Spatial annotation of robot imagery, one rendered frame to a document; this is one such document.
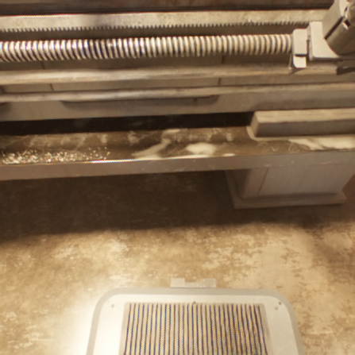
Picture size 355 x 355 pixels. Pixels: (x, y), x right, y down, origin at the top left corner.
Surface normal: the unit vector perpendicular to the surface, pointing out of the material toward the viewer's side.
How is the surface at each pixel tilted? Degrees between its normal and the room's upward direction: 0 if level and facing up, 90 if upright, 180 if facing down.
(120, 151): 0
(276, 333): 0
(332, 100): 90
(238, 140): 0
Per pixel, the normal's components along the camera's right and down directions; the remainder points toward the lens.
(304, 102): 0.07, 0.78
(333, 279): 0.00, -0.63
